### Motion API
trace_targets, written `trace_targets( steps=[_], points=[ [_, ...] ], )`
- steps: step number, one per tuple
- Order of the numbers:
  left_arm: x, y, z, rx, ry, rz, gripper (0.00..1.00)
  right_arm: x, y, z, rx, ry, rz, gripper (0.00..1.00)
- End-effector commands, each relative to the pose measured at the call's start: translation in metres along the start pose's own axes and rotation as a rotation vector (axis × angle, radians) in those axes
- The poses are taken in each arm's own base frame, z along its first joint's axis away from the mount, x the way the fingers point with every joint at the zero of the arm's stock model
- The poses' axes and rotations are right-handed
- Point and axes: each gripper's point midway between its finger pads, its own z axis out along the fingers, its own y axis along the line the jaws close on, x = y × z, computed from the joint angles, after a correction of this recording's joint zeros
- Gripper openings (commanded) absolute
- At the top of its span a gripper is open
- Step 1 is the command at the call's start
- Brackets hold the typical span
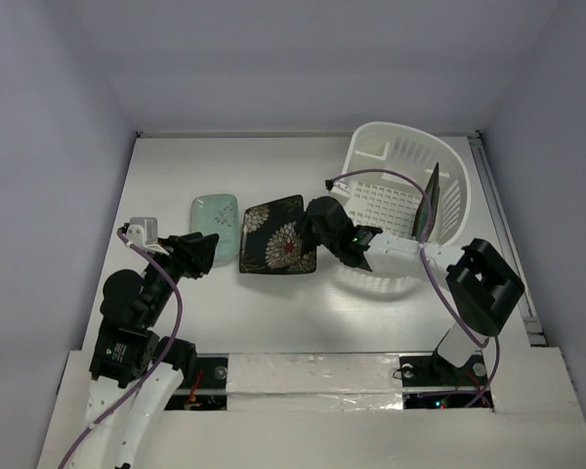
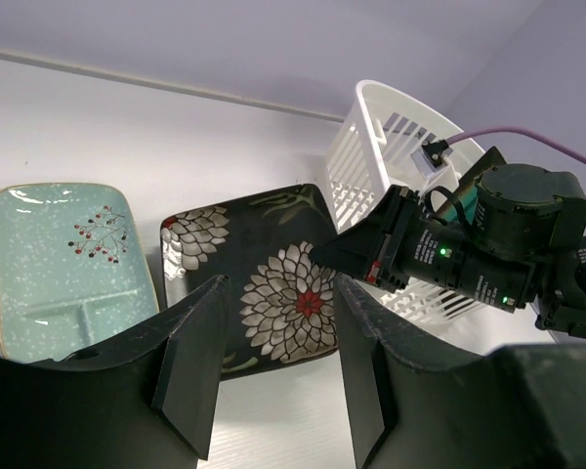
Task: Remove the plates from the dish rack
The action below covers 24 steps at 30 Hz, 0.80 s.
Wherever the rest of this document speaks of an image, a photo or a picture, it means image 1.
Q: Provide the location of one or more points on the foil covered front board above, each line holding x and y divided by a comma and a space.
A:
536, 422

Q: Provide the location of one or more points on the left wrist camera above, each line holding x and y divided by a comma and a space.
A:
142, 231

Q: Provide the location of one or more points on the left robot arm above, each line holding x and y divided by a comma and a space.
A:
134, 371

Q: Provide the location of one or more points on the black plain plate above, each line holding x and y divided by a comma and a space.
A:
426, 214

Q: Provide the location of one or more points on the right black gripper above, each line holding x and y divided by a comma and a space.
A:
319, 225

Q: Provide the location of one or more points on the white plastic dish rack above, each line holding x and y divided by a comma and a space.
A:
390, 203

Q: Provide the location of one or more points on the black floral square plate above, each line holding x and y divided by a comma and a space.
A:
307, 261

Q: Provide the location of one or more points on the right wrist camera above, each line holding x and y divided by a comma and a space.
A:
336, 186

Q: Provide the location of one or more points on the light green speckled plate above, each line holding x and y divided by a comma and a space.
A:
218, 213

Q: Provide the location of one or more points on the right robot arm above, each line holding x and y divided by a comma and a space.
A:
484, 289

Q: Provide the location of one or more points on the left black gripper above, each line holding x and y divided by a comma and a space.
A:
193, 251

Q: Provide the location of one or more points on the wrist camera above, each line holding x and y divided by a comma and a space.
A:
336, 186
142, 231

